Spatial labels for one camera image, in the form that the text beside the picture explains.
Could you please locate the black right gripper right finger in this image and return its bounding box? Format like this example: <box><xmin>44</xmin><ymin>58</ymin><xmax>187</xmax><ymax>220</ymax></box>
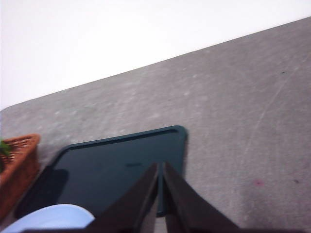
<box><xmin>163</xmin><ymin>163</ymin><xmax>241</xmax><ymax>233</ymax></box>

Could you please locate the light blue plate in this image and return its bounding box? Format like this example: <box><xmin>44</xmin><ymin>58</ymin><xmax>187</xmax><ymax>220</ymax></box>
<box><xmin>0</xmin><ymin>204</ymin><xmax>95</xmax><ymax>233</ymax></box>

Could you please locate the brown wicker basket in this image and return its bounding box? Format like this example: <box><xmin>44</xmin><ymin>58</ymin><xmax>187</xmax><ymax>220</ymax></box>
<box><xmin>0</xmin><ymin>134</ymin><xmax>40</xmax><ymax>222</ymax></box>

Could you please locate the dark green plastic tray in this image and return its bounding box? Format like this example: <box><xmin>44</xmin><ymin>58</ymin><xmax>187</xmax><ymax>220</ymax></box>
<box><xmin>13</xmin><ymin>125</ymin><xmax>188</xmax><ymax>218</ymax></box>

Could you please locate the green leafy toy vegetable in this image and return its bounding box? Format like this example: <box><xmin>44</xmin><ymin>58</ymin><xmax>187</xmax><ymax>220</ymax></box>
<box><xmin>0</xmin><ymin>140</ymin><xmax>11</xmax><ymax>171</ymax></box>

